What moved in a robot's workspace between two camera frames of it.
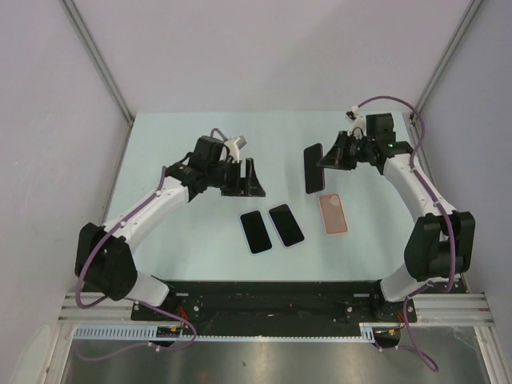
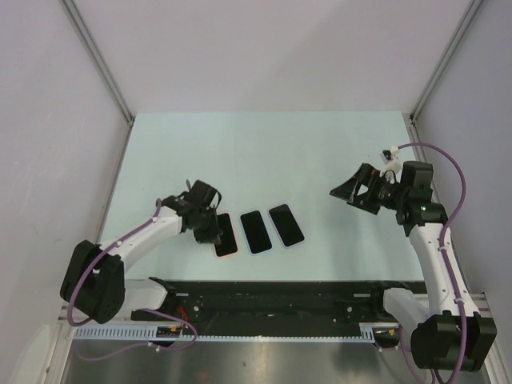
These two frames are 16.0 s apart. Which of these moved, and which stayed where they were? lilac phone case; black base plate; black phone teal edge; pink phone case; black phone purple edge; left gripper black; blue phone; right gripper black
Moved: pink phone case; black phone purple edge; left gripper black; right gripper black
Stayed: black base plate; black phone teal edge; lilac phone case; blue phone
